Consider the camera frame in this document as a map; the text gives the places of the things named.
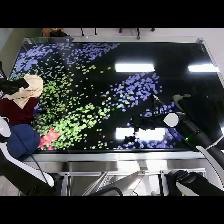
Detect cream garment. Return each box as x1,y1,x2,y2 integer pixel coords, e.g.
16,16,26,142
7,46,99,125
3,73,45,110

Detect blue garment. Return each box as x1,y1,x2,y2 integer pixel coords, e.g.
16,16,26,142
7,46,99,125
6,123,42,160

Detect dark red garment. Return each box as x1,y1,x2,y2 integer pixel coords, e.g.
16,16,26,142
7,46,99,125
0,96,40,127

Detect black cable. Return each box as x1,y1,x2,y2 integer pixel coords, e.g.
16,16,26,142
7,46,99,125
12,131,49,186

